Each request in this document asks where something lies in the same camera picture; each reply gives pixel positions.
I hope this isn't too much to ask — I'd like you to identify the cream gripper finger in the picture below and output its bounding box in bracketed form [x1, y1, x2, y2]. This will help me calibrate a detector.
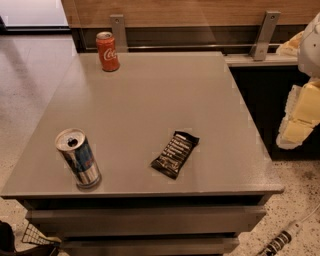
[276, 80, 320, 150]
[276, 31, 303, 56]

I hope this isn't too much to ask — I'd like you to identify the silver blue redbull can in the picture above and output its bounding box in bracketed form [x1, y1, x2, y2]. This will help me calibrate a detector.
[55, 128, 101, 188]

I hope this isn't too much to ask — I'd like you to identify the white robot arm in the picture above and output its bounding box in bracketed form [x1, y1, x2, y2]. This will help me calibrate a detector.
[276, 13, 320, 150]

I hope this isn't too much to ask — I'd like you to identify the red coke can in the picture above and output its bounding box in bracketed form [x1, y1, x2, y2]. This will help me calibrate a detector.
[96, 31, 120, 72]

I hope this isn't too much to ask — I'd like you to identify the black snack bar wrapper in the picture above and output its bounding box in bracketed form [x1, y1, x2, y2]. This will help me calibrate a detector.
[150, 131, 200, 180]

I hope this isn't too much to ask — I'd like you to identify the upper grey drawer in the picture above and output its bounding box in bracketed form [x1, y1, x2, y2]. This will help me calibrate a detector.
[26, 206, 266, 236]

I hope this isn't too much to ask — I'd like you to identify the grey drawer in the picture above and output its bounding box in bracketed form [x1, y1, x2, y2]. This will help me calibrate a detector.
[62, 238, 239, 256]
[26, 206, 266, 236]

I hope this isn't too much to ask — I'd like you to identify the lower grey drawer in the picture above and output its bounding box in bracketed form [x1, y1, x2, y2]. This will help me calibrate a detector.
[62, 238, 239, 256]

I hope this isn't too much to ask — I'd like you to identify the right metal wall bracket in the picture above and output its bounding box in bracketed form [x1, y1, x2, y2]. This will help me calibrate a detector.
[249, 11, 281, 61]

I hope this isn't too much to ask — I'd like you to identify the metal wall bracket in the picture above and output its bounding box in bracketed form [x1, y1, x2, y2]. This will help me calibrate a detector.
[249, 11, 281, 61]
[110, 14, 128, 53]

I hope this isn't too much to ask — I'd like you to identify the white cable with spring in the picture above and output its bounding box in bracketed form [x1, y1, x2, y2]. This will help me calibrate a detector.
[259, 203, 320, 256]

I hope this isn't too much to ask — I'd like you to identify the left metal wall bracket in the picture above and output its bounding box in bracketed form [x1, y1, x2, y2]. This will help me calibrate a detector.
[110, 14, 128, 53]

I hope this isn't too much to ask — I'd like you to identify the black wire mesh basket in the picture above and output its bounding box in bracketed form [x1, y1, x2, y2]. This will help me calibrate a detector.
[22, 223, 61, 246]

